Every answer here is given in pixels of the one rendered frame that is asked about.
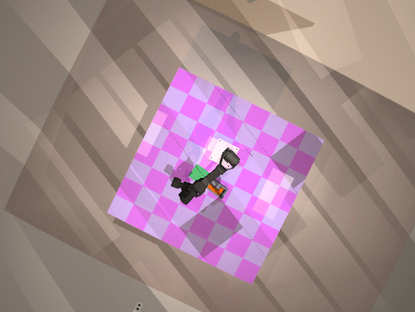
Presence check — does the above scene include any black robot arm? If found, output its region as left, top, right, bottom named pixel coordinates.
left=179, top=147, right=240, bottom=205

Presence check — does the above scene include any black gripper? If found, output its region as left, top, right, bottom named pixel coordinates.
left=171, top=177, right=191, bottom=191

